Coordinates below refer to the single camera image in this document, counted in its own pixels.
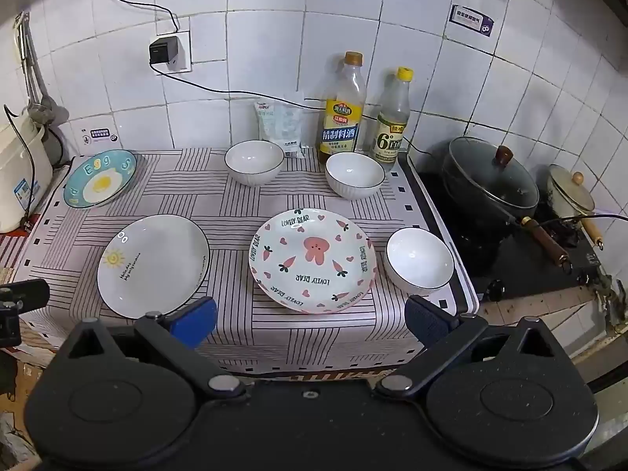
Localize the white plastic salt bag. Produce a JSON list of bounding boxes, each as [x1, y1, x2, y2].
[[253, 91, 303, 159]]

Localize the hanging metal ladles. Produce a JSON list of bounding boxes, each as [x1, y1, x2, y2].
[[14, 12, 68, 126]]

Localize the white sun plate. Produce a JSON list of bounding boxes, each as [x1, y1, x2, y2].
[[97, 215, 210, 319]]

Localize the wall label sticker low left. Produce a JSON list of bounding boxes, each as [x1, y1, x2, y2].
[[82, 128, 118, 145]]

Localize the teal fried egg plate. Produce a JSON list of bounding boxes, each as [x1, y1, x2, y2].
[[64, 149, 137, 208]]

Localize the black gas stove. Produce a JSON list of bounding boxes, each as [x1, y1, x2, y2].
[[419, 172, 601, 302]]

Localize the white vinegar bottle yellow cap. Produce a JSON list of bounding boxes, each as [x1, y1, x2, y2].
[[371, 67, 413, 172]]

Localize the white wall socket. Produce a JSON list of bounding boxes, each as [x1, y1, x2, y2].
[[150, 31, 193, 73]]

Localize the black power cable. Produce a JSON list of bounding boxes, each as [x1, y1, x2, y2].
[[89, 0, 443, 159]]

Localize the black wok with glass lid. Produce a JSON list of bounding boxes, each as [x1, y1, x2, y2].
[[442, 136, 573, 274]]

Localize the pink rabbit carrot plate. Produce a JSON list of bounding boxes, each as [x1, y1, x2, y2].
[[249, 208, 378, 315]]

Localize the striped table cloth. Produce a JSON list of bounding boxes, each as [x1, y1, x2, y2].
[[1, 149, 449, 374]]

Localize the cooking wine bottle yellow label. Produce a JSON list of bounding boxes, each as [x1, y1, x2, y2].
[[317, 51, 367, 164]]

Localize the black power adapter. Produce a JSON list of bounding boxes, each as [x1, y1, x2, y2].
[[148, 35, 179, 65]]

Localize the small cream enamel pot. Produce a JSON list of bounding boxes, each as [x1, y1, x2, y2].
[[546, 164, 604, 250]]

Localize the purple wall sticker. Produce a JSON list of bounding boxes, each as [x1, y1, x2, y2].
[[449, 4, 494, 37]]

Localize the white ribbed bowl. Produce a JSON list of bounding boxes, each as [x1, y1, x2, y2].
[[384, 228, 455, 297], [225, 139, 285, 186], [325, 152, 385, 200]]

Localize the white rice cooker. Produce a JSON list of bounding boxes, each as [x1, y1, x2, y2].
[[0, 115, 52, 233]]

